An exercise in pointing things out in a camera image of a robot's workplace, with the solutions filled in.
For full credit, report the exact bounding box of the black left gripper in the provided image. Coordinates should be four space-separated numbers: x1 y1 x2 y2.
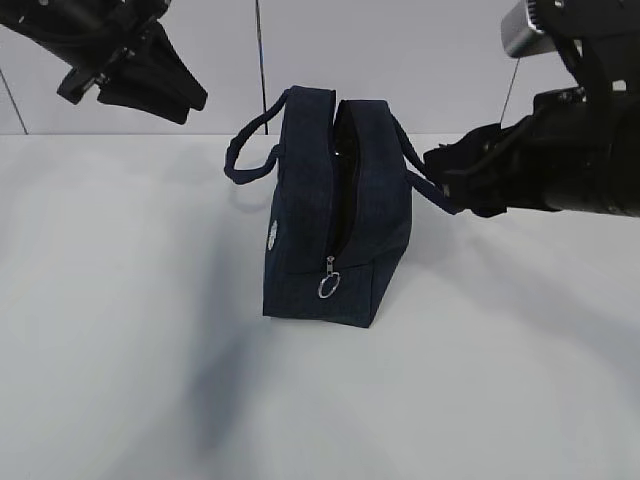
56 1 208 124

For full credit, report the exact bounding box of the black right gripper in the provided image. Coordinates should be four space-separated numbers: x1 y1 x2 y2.
423 87 618 218

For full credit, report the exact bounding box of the dark navy lunch bag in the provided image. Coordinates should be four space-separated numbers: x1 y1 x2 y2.
224 86 455 329

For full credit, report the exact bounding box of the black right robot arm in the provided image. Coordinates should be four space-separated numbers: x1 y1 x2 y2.
422 1 639 218

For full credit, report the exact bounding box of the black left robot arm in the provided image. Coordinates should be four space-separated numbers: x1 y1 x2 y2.
1 0 208 125

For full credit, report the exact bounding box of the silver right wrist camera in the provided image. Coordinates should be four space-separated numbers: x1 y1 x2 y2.
500 0 556 59

